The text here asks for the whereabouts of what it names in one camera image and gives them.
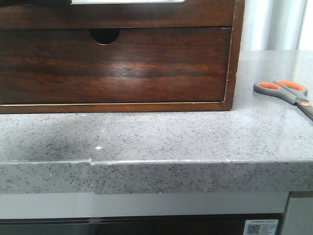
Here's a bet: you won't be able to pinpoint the orange grey scissors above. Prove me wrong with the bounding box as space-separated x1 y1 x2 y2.
253 80 313 120

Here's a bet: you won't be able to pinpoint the wooden drawer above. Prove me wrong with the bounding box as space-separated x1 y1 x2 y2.
0 0 236 30
0 27 231 104

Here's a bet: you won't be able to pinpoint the dark wooden drawer cabinet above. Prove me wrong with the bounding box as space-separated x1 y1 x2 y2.
0 0 245 114

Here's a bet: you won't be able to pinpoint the black appliance under counter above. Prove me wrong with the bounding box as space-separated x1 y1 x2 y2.
0 213 283 235

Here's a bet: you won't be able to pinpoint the white QR code label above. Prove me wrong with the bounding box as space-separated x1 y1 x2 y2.
243 219 279 235

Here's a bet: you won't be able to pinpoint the white cabinet door panel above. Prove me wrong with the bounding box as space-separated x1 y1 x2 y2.
282 192 313 235

